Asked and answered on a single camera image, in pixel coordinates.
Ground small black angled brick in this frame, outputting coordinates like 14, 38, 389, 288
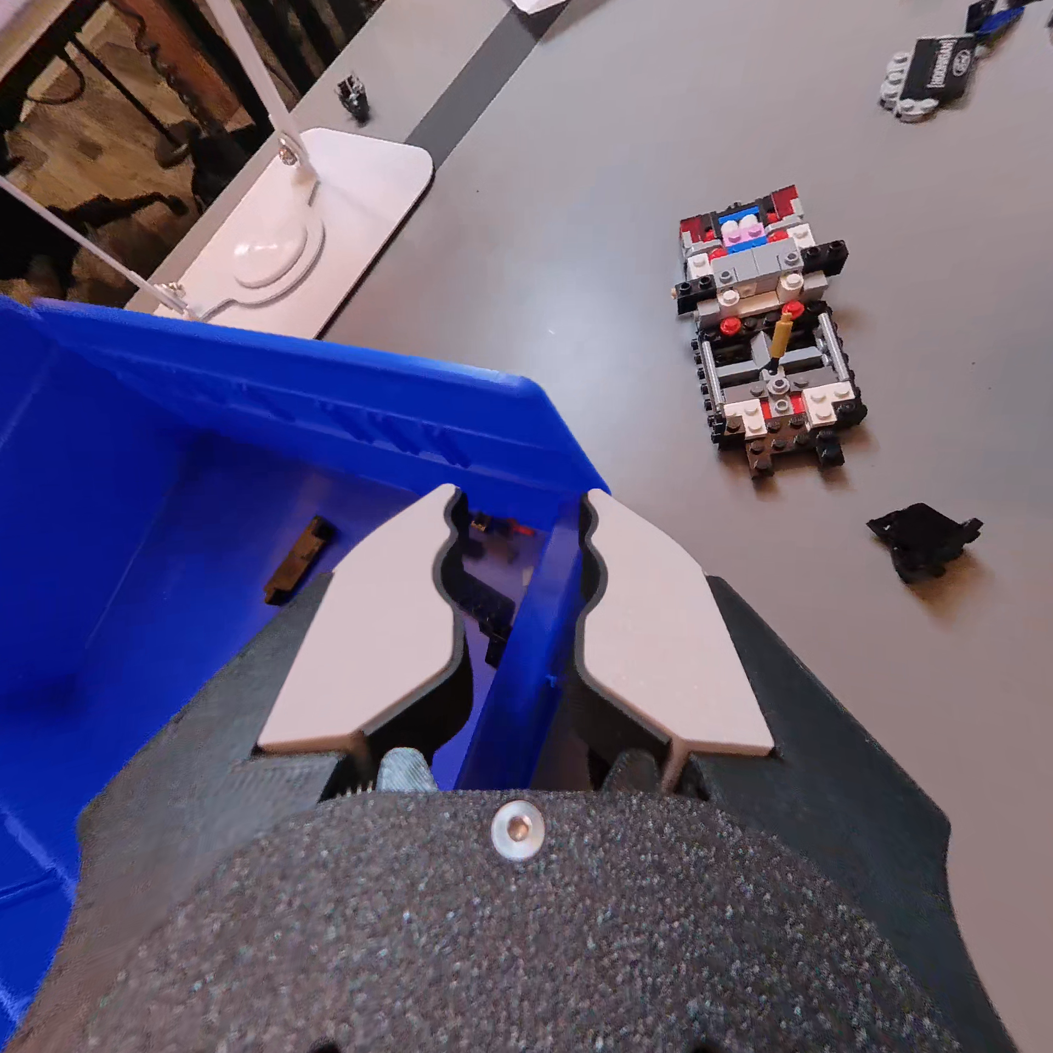
469, 585, 514, 667

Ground black brick axle assembly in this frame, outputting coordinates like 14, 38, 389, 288
877, 33, 980, 121

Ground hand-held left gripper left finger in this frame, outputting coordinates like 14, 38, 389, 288
259, 483, 473, 758

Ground large blue plastic bin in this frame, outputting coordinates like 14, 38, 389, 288
1, 297, 613, 1029

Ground brick car model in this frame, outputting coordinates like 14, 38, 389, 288
672, 185, 868, 483

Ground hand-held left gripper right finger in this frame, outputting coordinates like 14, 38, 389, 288
571, 489, 774, 791

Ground white book stand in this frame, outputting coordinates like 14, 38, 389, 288
1, 1, 434, 342

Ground long black brick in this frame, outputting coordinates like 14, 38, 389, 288
264, 516, 337, 605

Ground black mudguard brick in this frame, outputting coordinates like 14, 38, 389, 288
868, 502, 985, 582

